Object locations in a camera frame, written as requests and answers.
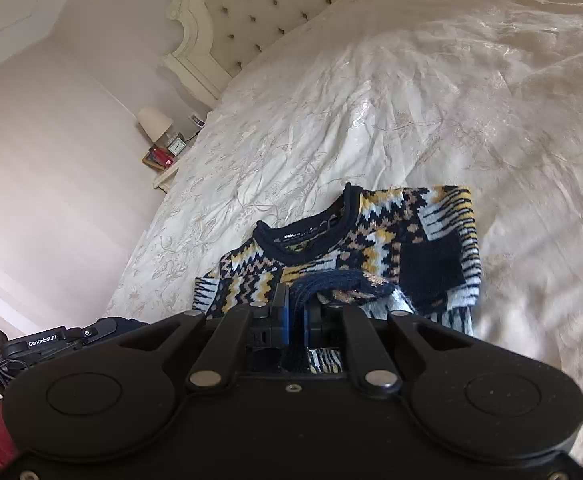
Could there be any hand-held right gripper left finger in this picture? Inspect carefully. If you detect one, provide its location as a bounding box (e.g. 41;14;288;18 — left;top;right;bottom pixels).
116;282;293;394

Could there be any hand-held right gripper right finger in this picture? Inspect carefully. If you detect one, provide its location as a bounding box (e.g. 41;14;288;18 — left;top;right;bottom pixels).
296;300;478;397

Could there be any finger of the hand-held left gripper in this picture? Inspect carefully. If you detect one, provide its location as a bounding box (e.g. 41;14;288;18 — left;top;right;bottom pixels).
94;316;150;341

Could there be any navy yellow patterned knit sweater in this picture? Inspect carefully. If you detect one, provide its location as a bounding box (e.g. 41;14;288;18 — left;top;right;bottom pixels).
194;182;483;375

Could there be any cream nightstand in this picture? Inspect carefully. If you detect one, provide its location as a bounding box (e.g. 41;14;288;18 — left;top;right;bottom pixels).
150;159;185;194

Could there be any red box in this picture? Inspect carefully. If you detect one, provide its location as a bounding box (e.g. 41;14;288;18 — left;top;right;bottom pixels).
142;146;176;170

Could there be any beige table lamp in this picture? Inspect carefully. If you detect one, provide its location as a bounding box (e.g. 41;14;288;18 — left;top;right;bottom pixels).
136;106;175;147

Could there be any cream floral bedspread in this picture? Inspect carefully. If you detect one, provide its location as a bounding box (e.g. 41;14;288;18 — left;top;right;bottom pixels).
102;0;583;476

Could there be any cream tufted headboard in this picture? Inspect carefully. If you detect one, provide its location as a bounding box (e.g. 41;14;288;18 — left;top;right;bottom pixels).
160;0;455;107

